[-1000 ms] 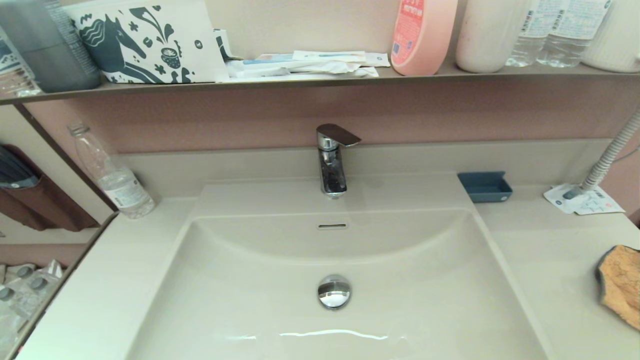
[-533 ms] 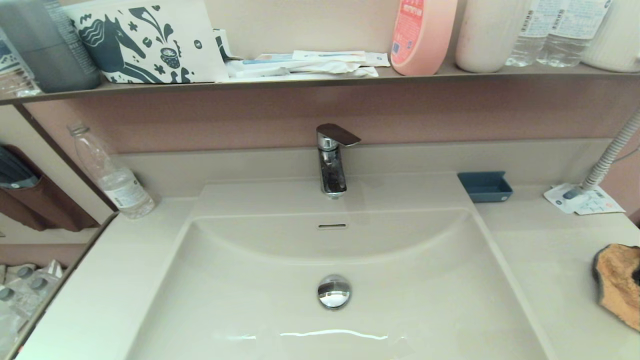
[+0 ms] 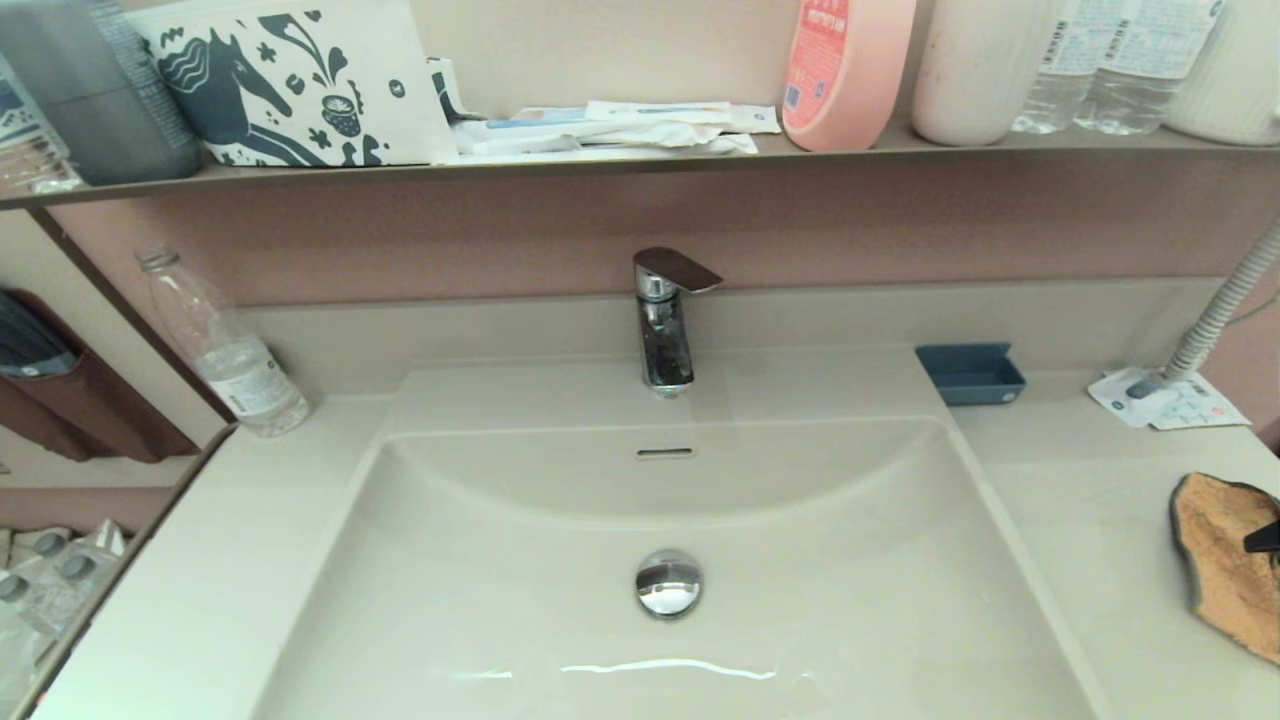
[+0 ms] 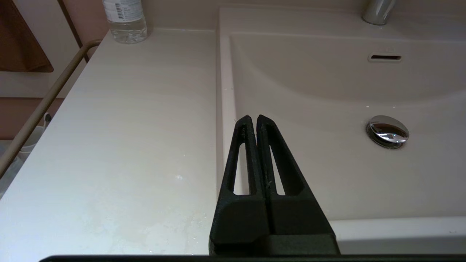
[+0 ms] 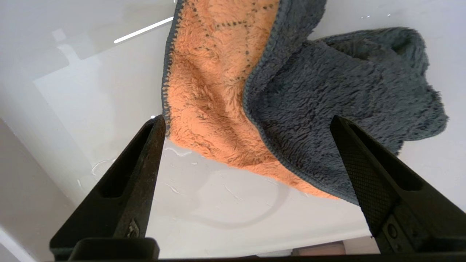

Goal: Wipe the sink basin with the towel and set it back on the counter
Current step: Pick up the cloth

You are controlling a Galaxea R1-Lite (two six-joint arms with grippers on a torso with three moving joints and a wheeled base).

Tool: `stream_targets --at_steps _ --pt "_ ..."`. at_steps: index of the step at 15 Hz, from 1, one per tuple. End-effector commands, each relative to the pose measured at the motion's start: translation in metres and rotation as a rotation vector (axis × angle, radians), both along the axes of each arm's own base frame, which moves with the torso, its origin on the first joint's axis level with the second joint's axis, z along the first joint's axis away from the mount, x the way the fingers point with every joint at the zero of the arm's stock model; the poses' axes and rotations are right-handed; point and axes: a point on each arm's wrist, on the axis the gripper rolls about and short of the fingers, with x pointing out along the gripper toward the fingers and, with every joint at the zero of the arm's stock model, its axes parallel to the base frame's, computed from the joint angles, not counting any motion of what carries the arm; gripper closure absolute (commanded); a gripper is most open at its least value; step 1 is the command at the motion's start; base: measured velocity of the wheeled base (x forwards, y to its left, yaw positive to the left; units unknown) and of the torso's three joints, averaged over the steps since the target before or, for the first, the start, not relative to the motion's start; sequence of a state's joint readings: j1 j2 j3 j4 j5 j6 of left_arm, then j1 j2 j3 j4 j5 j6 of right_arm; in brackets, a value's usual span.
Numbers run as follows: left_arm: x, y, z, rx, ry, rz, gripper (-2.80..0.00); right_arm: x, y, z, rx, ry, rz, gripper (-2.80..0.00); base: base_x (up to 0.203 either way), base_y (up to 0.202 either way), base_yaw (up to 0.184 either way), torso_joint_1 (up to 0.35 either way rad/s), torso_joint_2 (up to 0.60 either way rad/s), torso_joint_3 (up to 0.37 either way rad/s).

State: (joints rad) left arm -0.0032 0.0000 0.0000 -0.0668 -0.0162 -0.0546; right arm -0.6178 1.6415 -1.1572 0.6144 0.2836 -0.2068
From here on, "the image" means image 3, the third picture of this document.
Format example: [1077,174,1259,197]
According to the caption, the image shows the white paper leaflets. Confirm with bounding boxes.
[1087,367,1193,429]

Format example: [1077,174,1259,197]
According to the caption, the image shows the uncapped clear plastic bottle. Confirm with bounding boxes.
[137,245,312,439]

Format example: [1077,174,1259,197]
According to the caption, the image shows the brown wall shelf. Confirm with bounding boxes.
[0,118,1280,211]

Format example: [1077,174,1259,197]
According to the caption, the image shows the cream ceramic container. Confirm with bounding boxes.
[910,0,1061,147]

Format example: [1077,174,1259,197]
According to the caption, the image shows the patterned blue white box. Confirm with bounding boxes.
[0,55,83,194]

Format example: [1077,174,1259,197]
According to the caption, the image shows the chrome drain stopper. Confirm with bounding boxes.
[635,548,704,619]

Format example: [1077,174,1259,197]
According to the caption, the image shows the dark item in pouch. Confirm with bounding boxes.
[0,290,81,379]

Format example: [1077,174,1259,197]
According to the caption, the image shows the grey cylindrical container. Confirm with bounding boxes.
[0,0,206,187]

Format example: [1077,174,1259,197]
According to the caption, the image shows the blue plastic soap tray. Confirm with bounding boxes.
[915,343,1027,407]

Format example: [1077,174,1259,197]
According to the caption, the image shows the pink lotion bottle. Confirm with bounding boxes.
[782,0,917,152]

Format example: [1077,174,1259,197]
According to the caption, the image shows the clear labelled water bottle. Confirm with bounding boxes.
[1010,0,1103,135]
[1070,0,1223,137]

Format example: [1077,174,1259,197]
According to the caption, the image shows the white ribbed container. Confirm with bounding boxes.
[1162,0,1280,146]

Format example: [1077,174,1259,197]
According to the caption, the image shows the brown hanging pouch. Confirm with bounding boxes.
[0,288,201,465]

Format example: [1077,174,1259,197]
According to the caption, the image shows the white card with orange print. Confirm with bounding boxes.
[1148,396,1251,432]

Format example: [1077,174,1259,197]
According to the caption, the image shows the orange and grey cleaning cloth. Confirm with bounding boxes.
[1170,472,1280,666]

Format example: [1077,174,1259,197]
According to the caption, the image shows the white toothbrush packet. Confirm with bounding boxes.
[585,100,781,136]

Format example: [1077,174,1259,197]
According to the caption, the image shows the chrome single-lever faucet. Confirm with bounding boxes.
[632,247,723,399]

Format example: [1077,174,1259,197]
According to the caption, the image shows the beige ceramic sink basin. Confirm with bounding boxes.
[250,360,1101,720]

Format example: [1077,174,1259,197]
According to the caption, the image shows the white flat sachet packet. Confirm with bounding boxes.
[455,108,758,163]

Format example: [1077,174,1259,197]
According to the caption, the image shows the white corrugated hose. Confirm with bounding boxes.
[1125,215,1280,401]

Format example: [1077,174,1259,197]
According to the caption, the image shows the plastic-wrapped bottle pack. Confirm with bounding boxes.
[0,520,129,706]

